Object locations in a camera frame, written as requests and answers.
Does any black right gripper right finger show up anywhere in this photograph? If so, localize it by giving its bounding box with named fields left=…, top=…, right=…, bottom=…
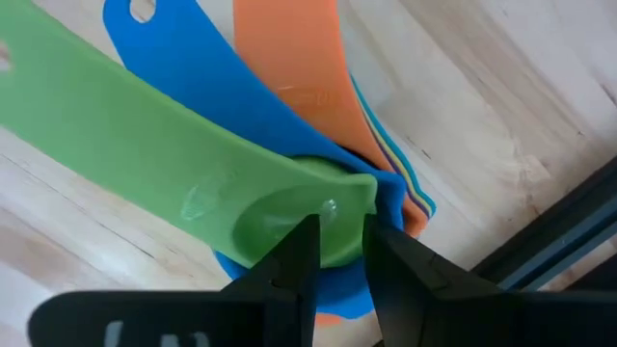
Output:
left=363, top=215, right=617, bottom=347

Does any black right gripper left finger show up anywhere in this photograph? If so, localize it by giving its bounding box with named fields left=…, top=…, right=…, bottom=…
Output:
left=28, top=214, right=322, bottom=347

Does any teal measuring cup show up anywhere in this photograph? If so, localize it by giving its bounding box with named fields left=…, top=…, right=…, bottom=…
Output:
left=350, top=75, right=438, bottom=218

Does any purple measuring cup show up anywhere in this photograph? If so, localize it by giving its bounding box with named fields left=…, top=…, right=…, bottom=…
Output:
left=383, top=151, right=428, bottom=219

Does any yellow measuring cup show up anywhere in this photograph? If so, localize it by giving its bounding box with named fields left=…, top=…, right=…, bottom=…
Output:
left=368, top=120, right=430, bottom=213

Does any green measuring cup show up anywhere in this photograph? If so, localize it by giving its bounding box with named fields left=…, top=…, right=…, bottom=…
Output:
left=0, top=0, right=379, bottom=270

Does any blue measuring cup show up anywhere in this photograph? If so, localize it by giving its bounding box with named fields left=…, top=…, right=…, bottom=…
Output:
left=102, top=0, right=409, bottom=320

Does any orange measuring cup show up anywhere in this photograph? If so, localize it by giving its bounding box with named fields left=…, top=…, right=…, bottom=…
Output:
left=232, top=0, right=429, bottom=330

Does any black aluminium table frame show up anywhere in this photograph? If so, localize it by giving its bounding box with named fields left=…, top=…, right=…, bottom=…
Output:
left=469, top=156, right=617, bottom=293

